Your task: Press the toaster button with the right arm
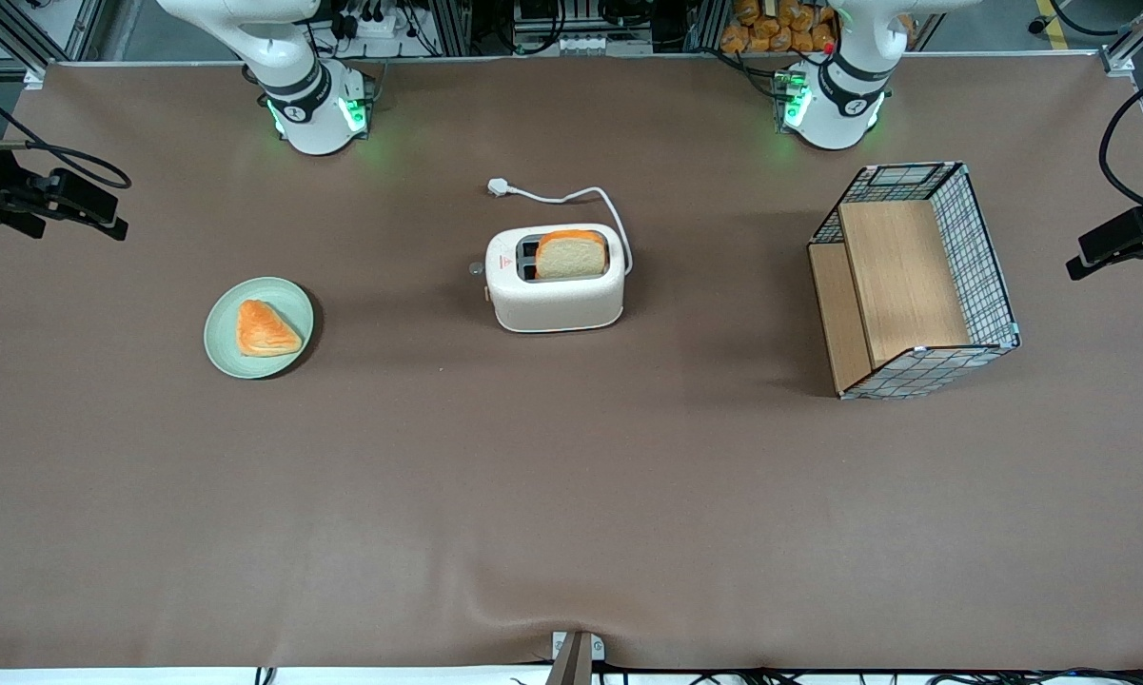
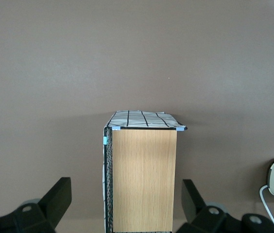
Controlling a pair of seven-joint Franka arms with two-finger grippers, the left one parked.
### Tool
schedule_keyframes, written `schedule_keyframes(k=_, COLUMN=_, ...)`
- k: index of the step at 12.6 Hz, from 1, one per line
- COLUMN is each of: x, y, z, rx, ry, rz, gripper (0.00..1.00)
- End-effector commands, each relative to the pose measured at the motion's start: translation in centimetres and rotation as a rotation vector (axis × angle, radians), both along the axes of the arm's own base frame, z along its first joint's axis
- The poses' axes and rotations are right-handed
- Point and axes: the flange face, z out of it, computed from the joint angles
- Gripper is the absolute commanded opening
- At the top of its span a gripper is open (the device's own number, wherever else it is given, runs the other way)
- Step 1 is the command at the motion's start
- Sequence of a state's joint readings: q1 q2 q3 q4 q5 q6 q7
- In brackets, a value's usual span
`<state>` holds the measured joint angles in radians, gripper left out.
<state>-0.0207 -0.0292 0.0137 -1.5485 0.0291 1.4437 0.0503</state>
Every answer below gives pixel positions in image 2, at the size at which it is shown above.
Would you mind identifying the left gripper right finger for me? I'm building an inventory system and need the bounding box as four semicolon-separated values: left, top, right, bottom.
175;179;274;233

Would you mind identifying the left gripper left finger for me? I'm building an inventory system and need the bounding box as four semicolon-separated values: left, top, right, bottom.
0;177;72;233

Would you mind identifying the wooden two-step shelf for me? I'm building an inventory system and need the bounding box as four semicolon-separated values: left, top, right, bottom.
112;128;178;233

